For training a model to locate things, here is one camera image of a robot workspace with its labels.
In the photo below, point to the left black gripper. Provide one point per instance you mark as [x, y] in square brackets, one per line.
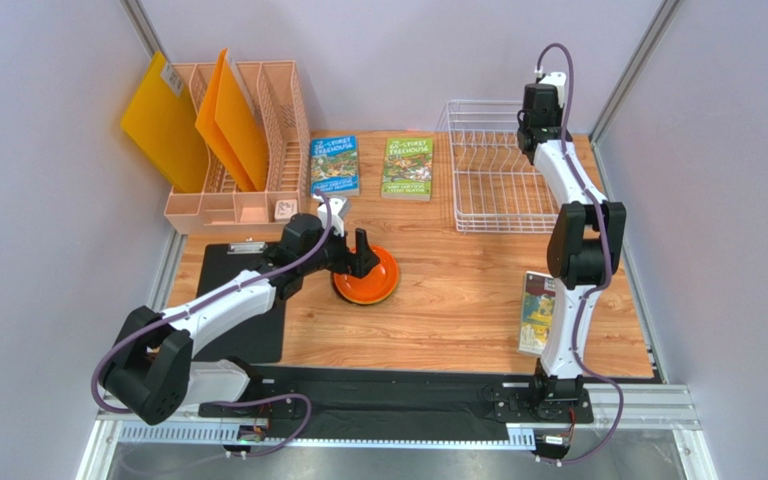
[358, 263]

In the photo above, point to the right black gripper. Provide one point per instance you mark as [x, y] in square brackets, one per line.
[529, 139]

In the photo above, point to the orange plate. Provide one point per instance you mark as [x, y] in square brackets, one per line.
[381, 283]

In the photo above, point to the green plate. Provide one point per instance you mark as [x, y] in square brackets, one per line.
[364, 303]

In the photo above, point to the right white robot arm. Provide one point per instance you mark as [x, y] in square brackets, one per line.
[583, 252]

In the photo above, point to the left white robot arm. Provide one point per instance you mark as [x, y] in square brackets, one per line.
[152, 369]

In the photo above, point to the green treehouse book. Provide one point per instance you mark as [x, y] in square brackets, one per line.
[408, 169]

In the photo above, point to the blue treehouse book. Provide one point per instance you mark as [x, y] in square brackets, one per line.
[335, 166]

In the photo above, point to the black clipboard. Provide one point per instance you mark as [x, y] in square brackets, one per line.
[258, 340]

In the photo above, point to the black base mat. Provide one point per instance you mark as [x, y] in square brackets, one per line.
[351, 404]

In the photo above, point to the yellow illustrated book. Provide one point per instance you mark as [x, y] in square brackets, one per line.
[537, 306]

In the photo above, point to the pink plastic file organizer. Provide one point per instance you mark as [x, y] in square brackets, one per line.
[221, 208]

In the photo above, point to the orange folder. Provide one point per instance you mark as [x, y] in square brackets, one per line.
[227, 123]

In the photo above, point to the yellow folder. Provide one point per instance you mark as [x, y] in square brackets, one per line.
[160, 119]

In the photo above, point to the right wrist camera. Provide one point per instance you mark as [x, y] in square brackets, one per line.
[556, 79]

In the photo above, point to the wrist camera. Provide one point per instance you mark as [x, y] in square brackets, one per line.
[556, 79]
[333, 211]

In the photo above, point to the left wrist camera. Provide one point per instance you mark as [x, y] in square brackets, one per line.
[333, 211]

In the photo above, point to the white wire dish rack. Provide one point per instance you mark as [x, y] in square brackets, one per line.
[495, 188]

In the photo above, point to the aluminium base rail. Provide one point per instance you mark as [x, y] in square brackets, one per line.
[644, 431]

